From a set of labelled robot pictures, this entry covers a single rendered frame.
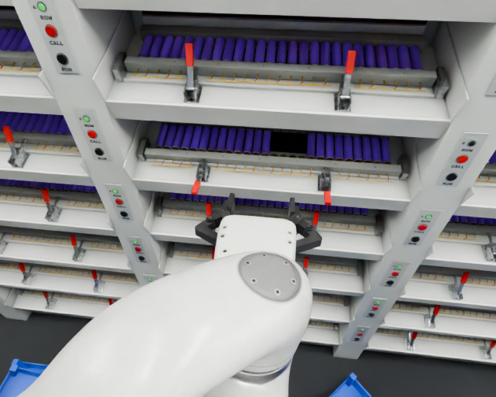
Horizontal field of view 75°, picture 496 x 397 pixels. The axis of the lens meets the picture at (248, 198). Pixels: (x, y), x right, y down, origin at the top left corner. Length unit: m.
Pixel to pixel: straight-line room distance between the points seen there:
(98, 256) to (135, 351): 0.95
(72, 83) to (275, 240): 0.46
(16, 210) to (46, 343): 0.73
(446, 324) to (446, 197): 0.63
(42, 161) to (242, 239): 0.61
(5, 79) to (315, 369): 1.32
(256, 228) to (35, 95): 0.50
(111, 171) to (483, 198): 0.79
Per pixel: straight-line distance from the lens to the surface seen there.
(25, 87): 0.77
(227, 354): 0.20
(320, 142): 0.76
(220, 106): 0.60
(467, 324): 1.35
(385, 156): 0.78
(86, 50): 0.64
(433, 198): 0.76
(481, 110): 0.66
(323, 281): 1.02
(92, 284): 1.33
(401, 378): 1.54
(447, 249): 0.96
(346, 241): 0.87
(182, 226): 0.89
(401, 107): 0.64
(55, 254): 1.21
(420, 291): 1.10
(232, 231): 0.41
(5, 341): 1.77
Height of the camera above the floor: 1.36
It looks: 45 degrees down
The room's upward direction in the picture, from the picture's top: straight up
